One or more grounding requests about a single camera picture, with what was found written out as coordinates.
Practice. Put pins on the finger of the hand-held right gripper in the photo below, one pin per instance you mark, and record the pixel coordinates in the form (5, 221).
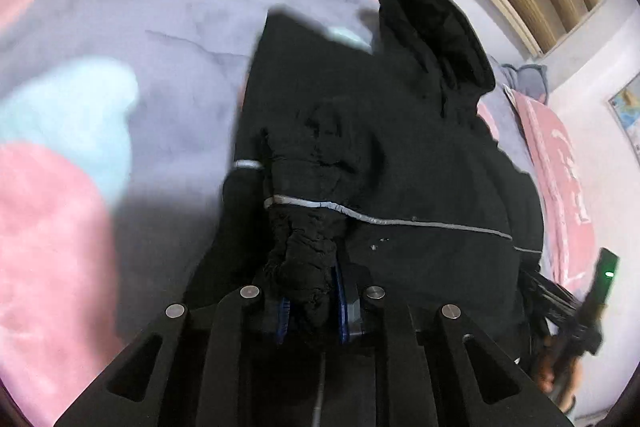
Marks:
(550, 294)

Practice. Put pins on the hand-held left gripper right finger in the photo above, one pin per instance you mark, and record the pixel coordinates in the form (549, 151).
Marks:
(343, 307)

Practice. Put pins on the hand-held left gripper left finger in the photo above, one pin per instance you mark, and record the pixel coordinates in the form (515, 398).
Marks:
(283, 319)

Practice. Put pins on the black hooded jacket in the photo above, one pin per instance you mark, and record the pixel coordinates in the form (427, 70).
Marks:
(400, 157)

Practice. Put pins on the person's right hand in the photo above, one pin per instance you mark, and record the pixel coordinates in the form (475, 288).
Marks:
(570, 382)

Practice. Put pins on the pink pillow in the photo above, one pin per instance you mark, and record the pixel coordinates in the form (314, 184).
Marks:
(555, 187)

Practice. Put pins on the grey pillow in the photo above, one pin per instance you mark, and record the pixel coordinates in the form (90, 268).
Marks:
(527, 79)

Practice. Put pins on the grey blanket with pink patches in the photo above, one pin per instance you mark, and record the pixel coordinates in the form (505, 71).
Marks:
(125, 107)

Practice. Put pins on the wall poster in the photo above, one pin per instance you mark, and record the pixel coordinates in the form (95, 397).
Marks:
(627, 107)

